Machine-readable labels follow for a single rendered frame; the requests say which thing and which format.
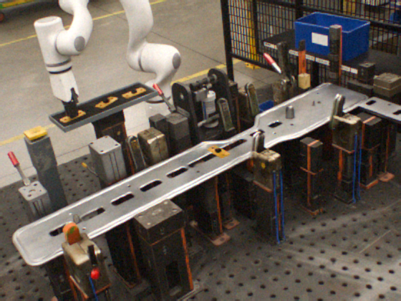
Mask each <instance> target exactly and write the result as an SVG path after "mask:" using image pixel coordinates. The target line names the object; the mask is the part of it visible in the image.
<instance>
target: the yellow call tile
mask: <svg viewBox="0 0 401 301"><path fill-rule="evenodd" d="M46 134H47V132H46V130H45V129H43V128H42V127H41V126H37V127H35V128H32V129H31V130H28V131H24V135H25V136H26V137H27V138H28V139H29V140H30V141H32V140H34V139H36V138H39V137H41V136H44V135H46Z"/></svg>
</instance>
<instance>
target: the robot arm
mask: <svg viewBox="0 0 401 301"><path fill-rule="evenodd" d="M119 1H120V3H121V4H122V5H123V9H124V10H125V14H126V17H127V23H128V25H129V30H130V38H129V42H128V46H127V63H128V64H129V66H130V67H131V68H132V69H134V70H136V71H138V72H146V73H155V74H156V75H157V78H155V79H152V80H150V81H148V82H147V83H145V84H146V85H147V86H149V87H151V88H153V83H157V85H158V87H159V88H160V89H161V90H162V92H163V93H164V96H165V98H167V99H168V102H169V103H170V104H171V105H172V104H173V100H172V95H171V88H170V84H171V82H172V79H173V76H174V75H175V73H176V72H177V71H178V68H179V67H180V64H181V58H180V54H179V52H178V50H177V49H176V48H175V47H171V46H169V45H166V44H153V43H147V41H146V38H145V37H146V36H147V35H148V33H150V32H151V30H152V28H153V13H152V10H151V8H150V4H149V1H148V0H119ZM88 2H89V0H59V6H60V7H61V8H62V9H63V10H64V11H66V12H68V13H69V14H72V15H74V17H73V22H72V25H71V27H70V28H69V29H68V31H66V30H65V29H64V28H63V23H62V20H61V18H59V17H44V18H42V19H40V20H38V21H36V22H35V23H34V26H35V31H36V33H37V37H38V40H39V46H40V47H41V51H42V54H43V59H44V63H45V65H46V68H47V70H48V71H49V77H50V80H51V84H52V91H53V94H54V95H55V96H56V97H57V98H59V99H60V100H61V101H62V104H63V105H64V109H65V114H66V116H70V118H71V119H72V118H75V117H77V116H78V115H79V112H78V109H77V103H79V100H78V99H77V98H78V97H79V92H78V89H77V85H76V80H75V78H74V75H73V74H72V71H71V68H72V58H71V55H77V54H81V53H82V50H83V49H84V48H85V47H86V45H87V41H88V39H89V38H90V35H91V33H92V17H91V15H90V13H89V12H88V9H87V4H88ZM70 100H73V101H70ZM144 103H145V111H146V119H147V124H148V128H150V124H149V120H148V118H149V117H151V116H152V115H155V114H158V113H160V114H162V115H164V116H165V115H167V114H170V111H169V109H168V105H167V104H166V103H165V102H164V100H163V99H162V98H161V97H160V96H157V97H154V98H150V99H148V100H146V101H144Z"/></svg>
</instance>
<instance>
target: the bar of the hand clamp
mask: <svg viewBox="0 0 401 301"><path fill-rule="evenodd" d="M276 45H277V46H276V47H277V49H278V58H279V66H280V70H281V78H282V79H284V80H285V81H286V87H288V84H289V85H292V84H293V81H292V76H291V68H290V63H289V54H288V51H289V50H290V49H291V44H290V43H287V42H281V43H277V44H276ZM286 76H287V77H288V78H289V80H290V81H289V83H287V78H286Z"/></svg>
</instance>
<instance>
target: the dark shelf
mask: <svg viewBox="0 0 401 301"><path fill-rule="evenodd" d="M281 42H287V43H290V44H291V49H290V50H289V51H288V53H289V54H292V55H295V56H298V51H299V48H295V29H290V30H287V31H285V32H282V33H279V34H277V35H274V36H272V37H269V38H266V39H263V40H262V46H265V47H268V48H272V49H276V50H278V49H277V47H276V46H277V45H276V44H277V43H281ZM306 59H309V60H311V61H314V62H318V63H319V64H324V65H328V66H329V58H328V56H326V55H323V54H317V53H313V52H309V51H306ZM364 61H368V62H372V63H374V64H375V76H374V78H373V80H374V79H375V77H377V76H380V75H382V74H383V73H385V72H388V73H391V74H393V75H397V76H400V77H401V57H399V56H396V55H393V54H389V53H386V52H380V51H377V50H374V49H370V48H368V51H366V52H364V53H362V54H361V55H358V56H356V57H354V58H353V59H351V60H343V59H342V64H341V70H344V71H347V72H350V73H352V74H355V75H357V66H358V64H360V63H362V62H364Z"/></svg>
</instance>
